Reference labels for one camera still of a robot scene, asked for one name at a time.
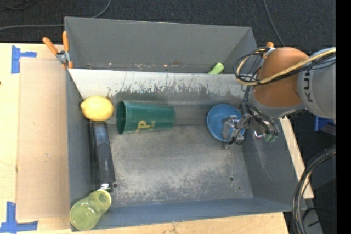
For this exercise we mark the yellow lemon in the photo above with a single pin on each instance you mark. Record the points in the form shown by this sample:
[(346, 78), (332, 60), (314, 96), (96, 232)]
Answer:
[(97, 108)]

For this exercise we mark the black long flat block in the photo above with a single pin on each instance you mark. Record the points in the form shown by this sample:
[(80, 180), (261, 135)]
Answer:
[(102, 154)]

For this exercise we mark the brown cardboard board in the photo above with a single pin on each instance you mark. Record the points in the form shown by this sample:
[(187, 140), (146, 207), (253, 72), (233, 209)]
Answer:
[(41, 131)]

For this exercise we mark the dark green plastic cup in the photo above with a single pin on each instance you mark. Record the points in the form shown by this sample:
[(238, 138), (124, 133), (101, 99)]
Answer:
[(148, 117)]

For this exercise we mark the light green small object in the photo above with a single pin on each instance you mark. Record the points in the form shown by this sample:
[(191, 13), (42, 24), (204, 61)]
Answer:
[(216, 68)]

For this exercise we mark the blue bowl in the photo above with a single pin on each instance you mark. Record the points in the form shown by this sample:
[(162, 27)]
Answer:
[(216, 117)]

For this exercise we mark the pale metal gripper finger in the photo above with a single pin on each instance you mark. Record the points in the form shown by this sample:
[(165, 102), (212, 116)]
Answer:
[(228, 126), (238, 138)]

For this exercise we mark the grey metal bin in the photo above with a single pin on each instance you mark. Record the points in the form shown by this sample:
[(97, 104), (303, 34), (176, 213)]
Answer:
[(175, 161)]

